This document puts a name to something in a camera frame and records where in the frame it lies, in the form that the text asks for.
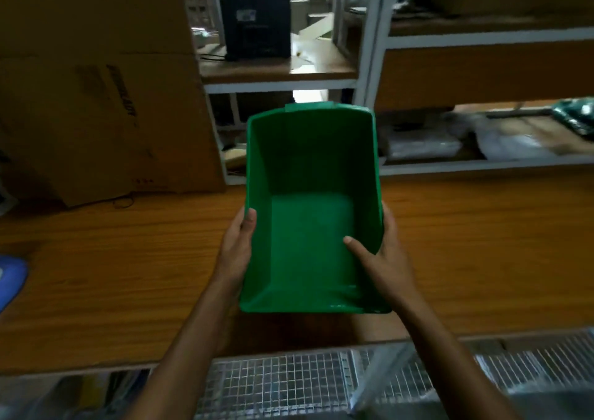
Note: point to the person's right hand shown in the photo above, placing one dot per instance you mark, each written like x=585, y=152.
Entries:
x=387, y=266

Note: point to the person's left hand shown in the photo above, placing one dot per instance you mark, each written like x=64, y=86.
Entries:
x=235, y=252

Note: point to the person's right thumb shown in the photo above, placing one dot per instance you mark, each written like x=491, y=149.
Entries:
x=358, y=249

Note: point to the person's left thumb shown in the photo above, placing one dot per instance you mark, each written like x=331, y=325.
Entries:
x=249, y=229

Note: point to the green plastic storage bin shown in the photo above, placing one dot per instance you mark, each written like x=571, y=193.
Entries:
x=306, y=229

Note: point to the person's left forearm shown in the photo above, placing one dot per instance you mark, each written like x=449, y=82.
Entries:
x=178, y=354

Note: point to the person's right forearm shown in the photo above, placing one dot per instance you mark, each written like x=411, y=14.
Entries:
x=452, y=359

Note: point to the grey wrapped flat package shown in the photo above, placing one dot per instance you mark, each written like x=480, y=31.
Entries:
x=420, y=143

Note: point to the white metal shelving rack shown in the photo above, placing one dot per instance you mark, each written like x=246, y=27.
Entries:
x=371, y=81

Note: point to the clear plastic bag package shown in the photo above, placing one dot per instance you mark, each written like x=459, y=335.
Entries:
x=506, y=139

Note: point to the black electronic device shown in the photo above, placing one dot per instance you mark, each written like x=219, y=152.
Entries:
x=256, y=23

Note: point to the large brown cardboard box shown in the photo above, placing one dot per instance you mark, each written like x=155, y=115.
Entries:
x=100, y=85

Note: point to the blue plastic object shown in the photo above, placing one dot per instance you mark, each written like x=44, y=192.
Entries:
x=10, y=280

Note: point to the dark green patterned packet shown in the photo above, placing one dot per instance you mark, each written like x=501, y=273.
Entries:
x=575, y=116

